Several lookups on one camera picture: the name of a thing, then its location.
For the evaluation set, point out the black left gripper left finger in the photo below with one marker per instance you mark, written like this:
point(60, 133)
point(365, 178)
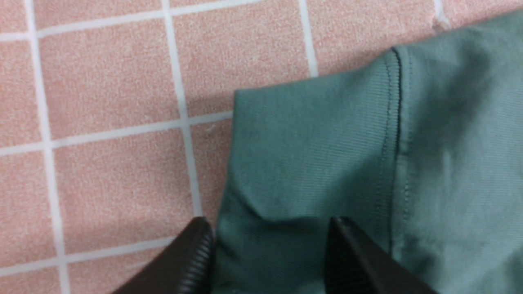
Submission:
point(183, 267)

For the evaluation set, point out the green long sleeve shirt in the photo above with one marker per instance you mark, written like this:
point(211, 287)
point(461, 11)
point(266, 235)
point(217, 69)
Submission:
point(422, 148)

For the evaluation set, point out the pink grid tablecloth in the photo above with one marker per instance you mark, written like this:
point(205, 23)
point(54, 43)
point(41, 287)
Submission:
point(115, 114)

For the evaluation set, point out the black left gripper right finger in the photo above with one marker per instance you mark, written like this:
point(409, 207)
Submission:
point(355, 264)

